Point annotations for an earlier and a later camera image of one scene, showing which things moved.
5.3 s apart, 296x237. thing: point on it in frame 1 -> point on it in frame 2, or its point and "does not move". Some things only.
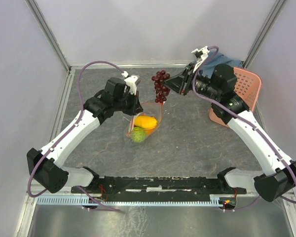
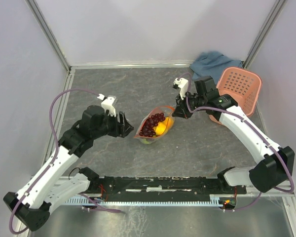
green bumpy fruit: [138, 134] -> [147, 140]
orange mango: [150, 131] -> [169, 122]
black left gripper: [136, 107] -> [122, 129]
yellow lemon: [146, 122] -> [161, 129]
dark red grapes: [162, 91] -> [147, 130]
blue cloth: [220, 59] does not move
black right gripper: [181, 83] -> [180, 110]
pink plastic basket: [248, 85] does not move
